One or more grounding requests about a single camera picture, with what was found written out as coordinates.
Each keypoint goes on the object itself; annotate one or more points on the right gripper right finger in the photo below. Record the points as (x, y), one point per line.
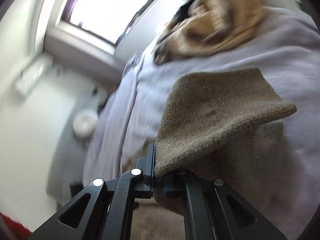
(213, 210)

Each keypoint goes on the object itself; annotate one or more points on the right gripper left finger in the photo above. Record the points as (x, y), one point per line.
(102, 209)

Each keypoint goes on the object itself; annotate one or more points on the olive brown knit sweater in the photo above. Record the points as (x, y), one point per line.
(218, 126)

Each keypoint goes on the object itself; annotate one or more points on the bright bedroom window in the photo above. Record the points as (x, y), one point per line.
(112, 20)

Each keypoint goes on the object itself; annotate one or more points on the round white pleated cushion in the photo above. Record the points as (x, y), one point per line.
(84, 123)

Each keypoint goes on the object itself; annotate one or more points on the lavender embossed bed blanket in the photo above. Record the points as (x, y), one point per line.
(286, 50)

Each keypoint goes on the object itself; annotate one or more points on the tan striped garment pile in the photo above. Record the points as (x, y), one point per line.
(201, 28)

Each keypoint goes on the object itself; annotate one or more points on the red object by wall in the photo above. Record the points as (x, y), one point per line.
(11, 229)

